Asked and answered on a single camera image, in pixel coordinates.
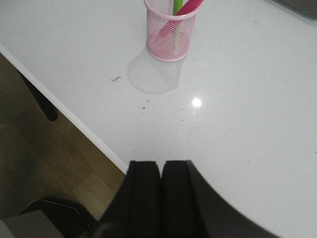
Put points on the black table leg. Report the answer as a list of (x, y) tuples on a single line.
[(49, 110)]

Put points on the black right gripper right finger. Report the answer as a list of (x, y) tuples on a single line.
[(193, 209)]

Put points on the pink mesh pen holder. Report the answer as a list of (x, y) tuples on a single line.
[(168, 35)]

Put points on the pink red pen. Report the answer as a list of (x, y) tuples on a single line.
[(187, 8)]

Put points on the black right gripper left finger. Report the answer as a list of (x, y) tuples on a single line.
[(135, 210)]

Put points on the green pen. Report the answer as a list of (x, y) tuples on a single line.
[(177, 5)]

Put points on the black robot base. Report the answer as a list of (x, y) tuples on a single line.
[(69, 217)]

